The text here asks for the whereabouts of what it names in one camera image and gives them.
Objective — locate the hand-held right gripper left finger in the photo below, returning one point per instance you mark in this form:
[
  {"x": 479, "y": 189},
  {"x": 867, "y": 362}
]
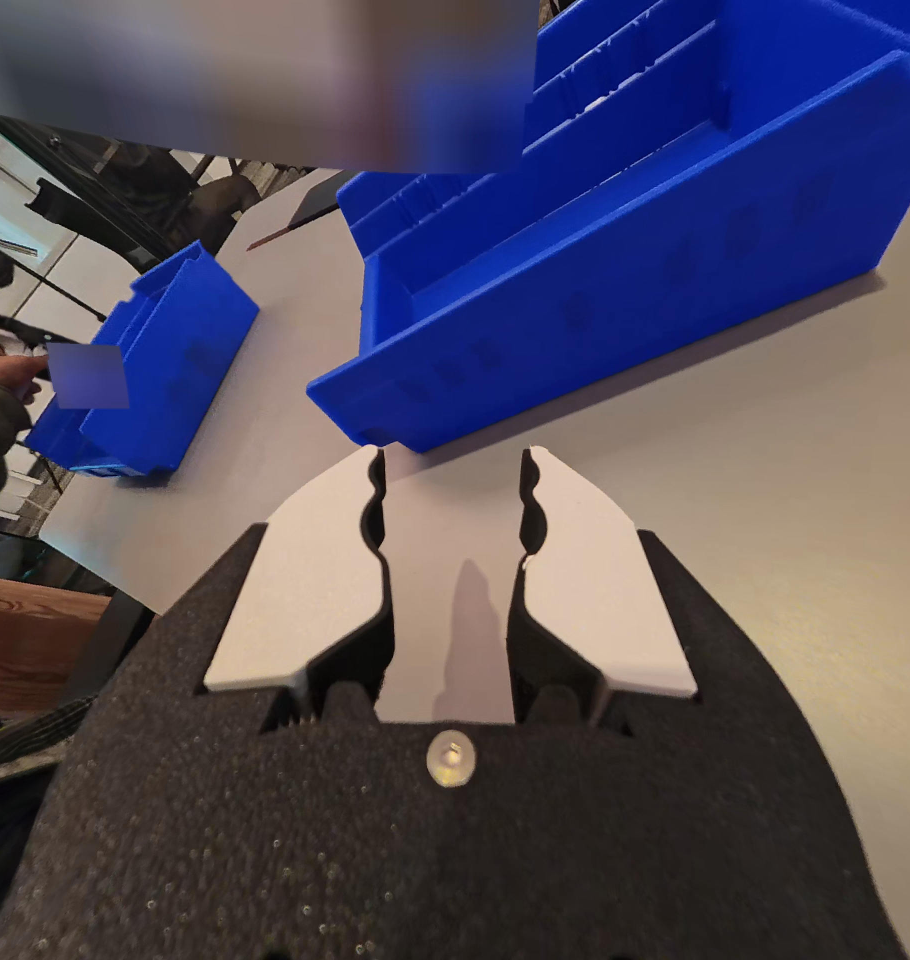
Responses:
[{"x": 305, "y": 592}]

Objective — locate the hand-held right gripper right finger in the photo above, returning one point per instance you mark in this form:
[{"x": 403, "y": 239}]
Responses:
[{"x": 605, "y": 600}]

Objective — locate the small blue plastic bin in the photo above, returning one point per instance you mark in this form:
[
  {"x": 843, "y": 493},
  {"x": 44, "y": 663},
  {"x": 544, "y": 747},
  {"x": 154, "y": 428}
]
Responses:
[{"x": 177, "y": 352}]

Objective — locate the brown wooden bench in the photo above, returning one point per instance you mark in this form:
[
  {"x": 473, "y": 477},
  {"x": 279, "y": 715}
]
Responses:
[{"x": 27, "y": 637}]

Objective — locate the large blue plastic bin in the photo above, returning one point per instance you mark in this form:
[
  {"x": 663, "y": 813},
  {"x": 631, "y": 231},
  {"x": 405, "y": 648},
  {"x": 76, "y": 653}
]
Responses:
[
  {"x": 455, "y": 206},
  {"x": 650, "y": 300}
]

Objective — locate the person's plaid shirt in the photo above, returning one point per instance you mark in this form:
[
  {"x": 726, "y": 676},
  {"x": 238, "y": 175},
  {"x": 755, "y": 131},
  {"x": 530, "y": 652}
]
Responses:
[{"x": 20, "y": 739}]

